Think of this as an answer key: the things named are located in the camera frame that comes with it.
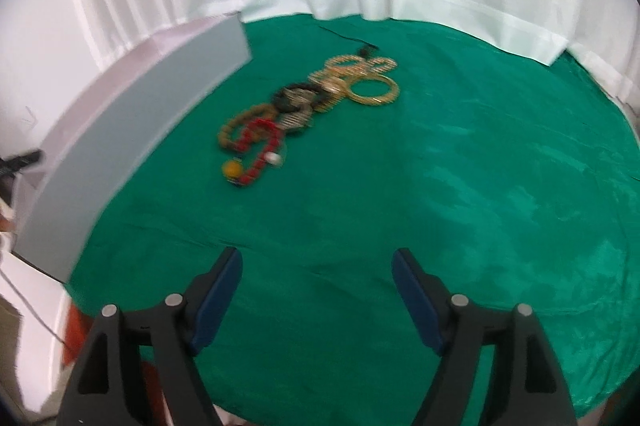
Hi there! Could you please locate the white cardboard box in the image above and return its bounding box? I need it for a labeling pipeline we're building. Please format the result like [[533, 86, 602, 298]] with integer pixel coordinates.
[[12, 14, 250, 283]]

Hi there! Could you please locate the gold bangle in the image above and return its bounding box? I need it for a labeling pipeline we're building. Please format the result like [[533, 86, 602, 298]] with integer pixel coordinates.
[[346, 73, 400, 107]]

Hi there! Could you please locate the black bead bracelet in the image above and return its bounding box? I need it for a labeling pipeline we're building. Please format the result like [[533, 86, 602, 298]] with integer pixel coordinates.
[[271, 82, 331, 114]]

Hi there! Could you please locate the yellow round bead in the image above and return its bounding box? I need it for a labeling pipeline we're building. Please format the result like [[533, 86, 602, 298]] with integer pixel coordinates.
[[221, 159, 244, 180]]

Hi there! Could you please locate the gold bead necklace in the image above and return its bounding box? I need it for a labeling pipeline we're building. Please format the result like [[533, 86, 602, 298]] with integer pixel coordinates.
[[308, 55, 399, 113]]

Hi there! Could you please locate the black cable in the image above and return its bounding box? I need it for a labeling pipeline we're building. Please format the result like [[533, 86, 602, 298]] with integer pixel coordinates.
[[316, 23, 381, 57]]

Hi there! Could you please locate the red bead bracelet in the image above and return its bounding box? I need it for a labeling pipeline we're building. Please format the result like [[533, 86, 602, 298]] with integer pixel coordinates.
[[235, 117, 284, 186]]

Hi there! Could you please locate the green cloth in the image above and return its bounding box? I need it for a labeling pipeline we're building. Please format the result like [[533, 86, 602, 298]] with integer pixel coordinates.
[[68, 16, 639, 425]]

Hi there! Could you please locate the brown bead bracelet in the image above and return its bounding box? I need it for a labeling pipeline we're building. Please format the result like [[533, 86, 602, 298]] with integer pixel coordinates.
[[217, 103, 274, 152]]

